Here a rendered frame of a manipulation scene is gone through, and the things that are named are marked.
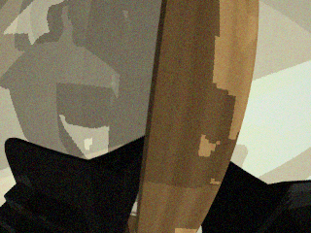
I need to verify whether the brown wooden board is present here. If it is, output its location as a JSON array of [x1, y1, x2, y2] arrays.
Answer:
[[135, 0, 259, 233]]

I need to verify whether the brown wooden post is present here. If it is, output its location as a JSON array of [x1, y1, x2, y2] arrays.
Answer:
[[123, 215, 136, 233]]

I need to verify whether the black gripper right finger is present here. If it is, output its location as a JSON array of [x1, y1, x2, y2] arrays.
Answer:
[[201, 162, 311, 233]]

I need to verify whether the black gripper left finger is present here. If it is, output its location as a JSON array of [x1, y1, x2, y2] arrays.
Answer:
[[4, 136, 144, 233]]

